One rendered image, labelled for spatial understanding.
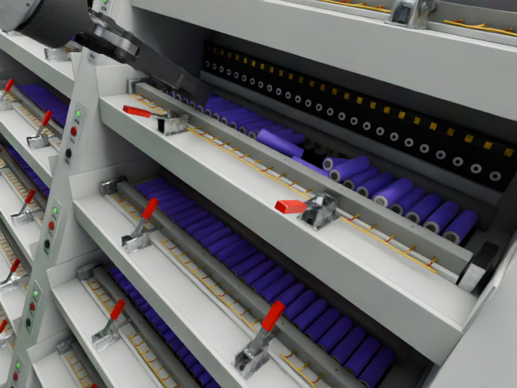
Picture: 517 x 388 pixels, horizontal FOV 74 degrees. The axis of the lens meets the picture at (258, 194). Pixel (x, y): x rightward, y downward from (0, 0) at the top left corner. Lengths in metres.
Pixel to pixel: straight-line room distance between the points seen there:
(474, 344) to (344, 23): 0.29
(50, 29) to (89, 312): 0.53
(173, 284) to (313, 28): 0.38
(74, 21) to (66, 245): 0.48
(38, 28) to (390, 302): 0.40
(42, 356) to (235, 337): 0.57
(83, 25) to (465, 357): 0.44
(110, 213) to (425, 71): 0.55
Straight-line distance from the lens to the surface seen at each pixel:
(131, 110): 0.48
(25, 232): 0.99
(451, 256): 0.36
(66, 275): 0.82
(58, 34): 0.40
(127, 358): 0.70
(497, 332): 0.32
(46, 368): 0.95
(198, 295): 0.52
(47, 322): 0.90
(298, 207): 0.31
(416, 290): 0.33
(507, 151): 0.46
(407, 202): 0.42
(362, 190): 0.42
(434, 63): 0.33
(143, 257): 0.58
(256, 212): 0.39
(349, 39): 0.37
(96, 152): 0.70
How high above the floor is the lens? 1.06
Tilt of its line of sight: 15 degrees down
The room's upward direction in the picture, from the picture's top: 22 degrees clockwise
